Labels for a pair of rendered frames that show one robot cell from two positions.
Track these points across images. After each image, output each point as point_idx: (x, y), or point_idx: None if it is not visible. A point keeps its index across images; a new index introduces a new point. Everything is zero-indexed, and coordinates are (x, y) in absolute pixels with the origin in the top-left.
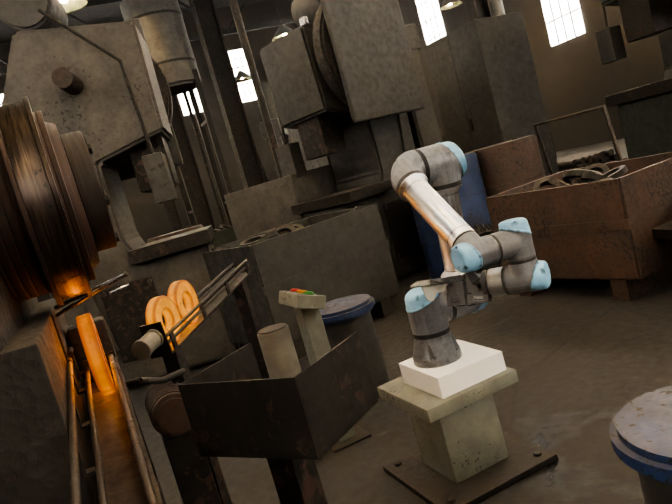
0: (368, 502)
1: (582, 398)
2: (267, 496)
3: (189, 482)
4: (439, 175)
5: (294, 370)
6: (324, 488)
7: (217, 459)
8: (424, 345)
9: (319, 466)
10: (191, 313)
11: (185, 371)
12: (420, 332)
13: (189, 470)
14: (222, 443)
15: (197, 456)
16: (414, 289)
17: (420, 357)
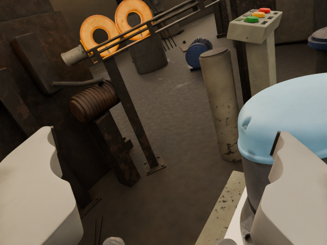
0: (190, 238)
1: None
2: (183, 163)
3: (101, 146)
4: None
5: (220, 96)
6: (199, 189)
7: (144, 134)
8: (248, 212)
9: (224, 166)
10: (129, 31)
11: (102, 80)
12: (246, 189)
13: (99, 141)
14: None
15: (100, 136)
16: (297, 83)
17: (241, 216)
